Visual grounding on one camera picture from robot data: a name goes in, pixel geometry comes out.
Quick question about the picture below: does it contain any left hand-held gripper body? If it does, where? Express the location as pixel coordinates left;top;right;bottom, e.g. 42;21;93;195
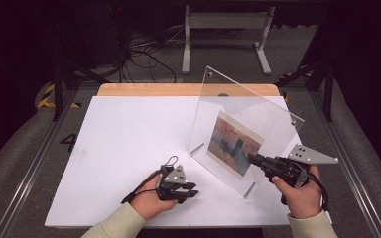
156;164;191;201

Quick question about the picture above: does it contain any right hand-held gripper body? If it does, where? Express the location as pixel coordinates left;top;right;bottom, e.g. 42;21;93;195
260;143;340;190

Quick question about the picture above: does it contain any painting postcard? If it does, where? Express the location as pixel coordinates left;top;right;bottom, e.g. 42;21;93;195
205;110;266;179

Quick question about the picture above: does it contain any clear acrylic photo frame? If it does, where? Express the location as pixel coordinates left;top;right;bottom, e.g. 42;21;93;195
188;65;306;203

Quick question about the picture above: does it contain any person's left hand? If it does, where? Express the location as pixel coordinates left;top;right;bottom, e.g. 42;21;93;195
130;170;180;221

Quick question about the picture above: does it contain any person's right hand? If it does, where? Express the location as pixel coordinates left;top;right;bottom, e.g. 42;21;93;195
271;165;323;220

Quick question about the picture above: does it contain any white table board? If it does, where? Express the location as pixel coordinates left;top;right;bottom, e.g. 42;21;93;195
44;95;332;229

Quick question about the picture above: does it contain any black metal stand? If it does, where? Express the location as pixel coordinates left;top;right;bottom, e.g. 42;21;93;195
51;59;111;122
274;59;335;123

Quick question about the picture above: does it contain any white metal stand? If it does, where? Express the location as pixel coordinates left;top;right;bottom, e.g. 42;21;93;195
181;4;277;76

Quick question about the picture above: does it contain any yellow black floor tape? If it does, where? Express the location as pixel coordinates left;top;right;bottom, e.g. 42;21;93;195
36;82;82;110

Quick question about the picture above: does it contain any left hand-held gripper black cable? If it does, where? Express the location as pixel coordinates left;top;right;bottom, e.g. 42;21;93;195
120;187;159;205

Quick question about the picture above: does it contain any hand-held gripper black cable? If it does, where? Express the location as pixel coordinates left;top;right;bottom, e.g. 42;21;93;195
120;187;159;205
307;171;331;213

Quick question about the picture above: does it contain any right hand-held gripper black cable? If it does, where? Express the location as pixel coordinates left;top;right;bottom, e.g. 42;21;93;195
307;171;331;213

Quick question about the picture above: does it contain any metal floor rail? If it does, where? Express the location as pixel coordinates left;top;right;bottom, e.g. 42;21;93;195
0;88;94;238
307;88;381;238

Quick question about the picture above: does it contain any bundle of black floor cables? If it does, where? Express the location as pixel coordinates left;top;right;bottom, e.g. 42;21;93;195
107;3;179;84

